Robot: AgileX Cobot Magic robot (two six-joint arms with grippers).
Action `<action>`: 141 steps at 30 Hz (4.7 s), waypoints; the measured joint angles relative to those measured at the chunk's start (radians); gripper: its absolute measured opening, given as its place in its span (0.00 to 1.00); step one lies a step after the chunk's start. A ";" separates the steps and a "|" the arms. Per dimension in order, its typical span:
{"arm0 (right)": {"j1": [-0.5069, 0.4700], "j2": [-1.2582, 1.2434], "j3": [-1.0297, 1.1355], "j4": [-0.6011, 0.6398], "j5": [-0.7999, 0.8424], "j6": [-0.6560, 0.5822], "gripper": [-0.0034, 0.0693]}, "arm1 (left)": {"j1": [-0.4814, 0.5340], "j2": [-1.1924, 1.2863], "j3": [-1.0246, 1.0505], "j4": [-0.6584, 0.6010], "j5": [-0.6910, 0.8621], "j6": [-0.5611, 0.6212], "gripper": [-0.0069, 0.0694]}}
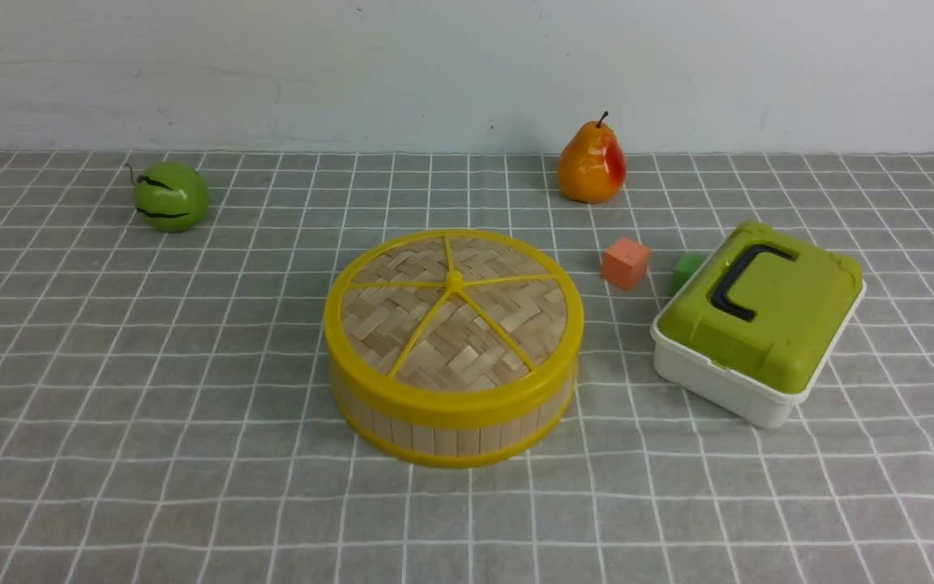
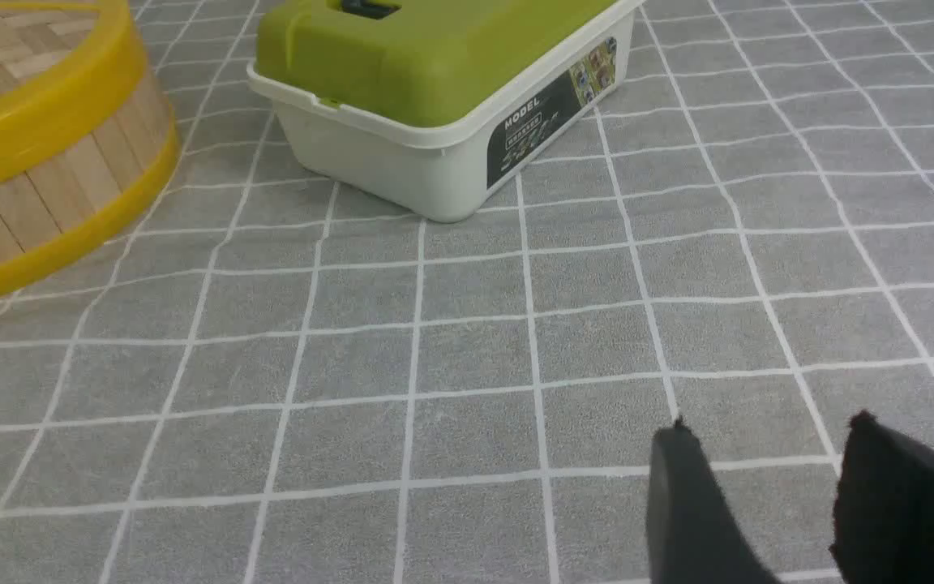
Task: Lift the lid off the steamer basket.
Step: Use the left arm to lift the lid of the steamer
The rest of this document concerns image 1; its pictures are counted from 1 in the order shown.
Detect bamboo steamer base yellow rings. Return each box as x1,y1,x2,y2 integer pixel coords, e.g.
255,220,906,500
329,375,579,470

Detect green toy apple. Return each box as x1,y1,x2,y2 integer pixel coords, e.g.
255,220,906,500
126,161,211,233

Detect green lidded white plastic box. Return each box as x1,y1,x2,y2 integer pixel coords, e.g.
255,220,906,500
651,221,866,429

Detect yellow woven bamboo steamer lid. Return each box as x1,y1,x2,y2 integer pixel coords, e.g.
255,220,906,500
323,230,585,428

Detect orange red toy pear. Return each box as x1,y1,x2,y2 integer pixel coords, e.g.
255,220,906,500
557,111,628,204

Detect green foam cube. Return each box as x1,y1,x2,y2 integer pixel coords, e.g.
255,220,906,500
668,251,705,297

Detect orange foam cube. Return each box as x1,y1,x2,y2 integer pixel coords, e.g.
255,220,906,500
600,237,653,291

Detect grey checked tablecloth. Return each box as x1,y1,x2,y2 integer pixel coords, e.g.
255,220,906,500
0,151,934,583

